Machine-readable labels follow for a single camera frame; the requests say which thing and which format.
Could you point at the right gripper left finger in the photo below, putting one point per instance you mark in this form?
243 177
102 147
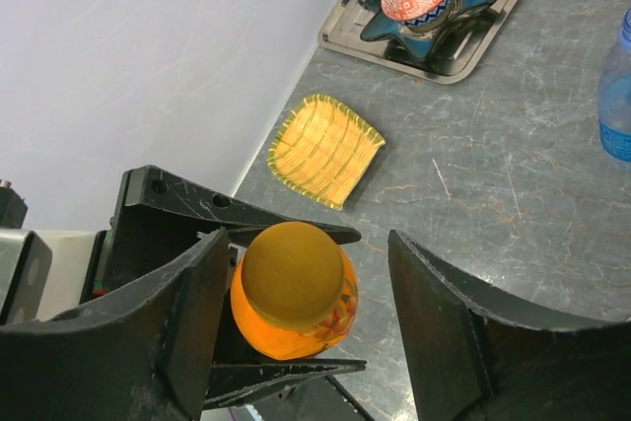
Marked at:
141 352

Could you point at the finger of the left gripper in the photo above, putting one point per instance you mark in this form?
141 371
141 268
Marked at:
237 384

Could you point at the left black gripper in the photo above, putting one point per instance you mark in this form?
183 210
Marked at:
158 215

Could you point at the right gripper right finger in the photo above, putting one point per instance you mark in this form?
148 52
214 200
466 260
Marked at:
477 352

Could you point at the orange bottle cap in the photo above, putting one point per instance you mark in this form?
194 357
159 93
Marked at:
293 283

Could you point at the orange juice bottle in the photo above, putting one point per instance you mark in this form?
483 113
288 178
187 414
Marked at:
285 344

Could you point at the blue label water bottle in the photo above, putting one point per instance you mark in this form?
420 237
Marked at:
613 98

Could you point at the yellow bamboo mat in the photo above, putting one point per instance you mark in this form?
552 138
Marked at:
323 149

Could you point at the metal tray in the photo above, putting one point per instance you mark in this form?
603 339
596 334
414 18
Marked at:
454 59

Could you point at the blue star-shaped dish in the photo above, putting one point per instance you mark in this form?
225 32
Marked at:
421 43

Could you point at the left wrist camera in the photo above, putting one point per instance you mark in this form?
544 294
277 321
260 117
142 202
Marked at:
43 273

